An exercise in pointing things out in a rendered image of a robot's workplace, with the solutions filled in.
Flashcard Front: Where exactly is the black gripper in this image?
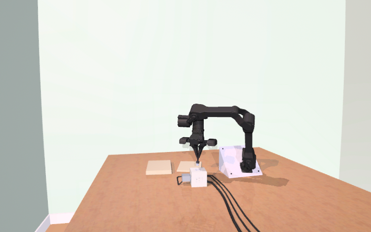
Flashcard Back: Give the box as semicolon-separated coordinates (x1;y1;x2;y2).
179;128;217;158

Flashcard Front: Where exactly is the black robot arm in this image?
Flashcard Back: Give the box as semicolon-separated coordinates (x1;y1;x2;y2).
178;104;256;173

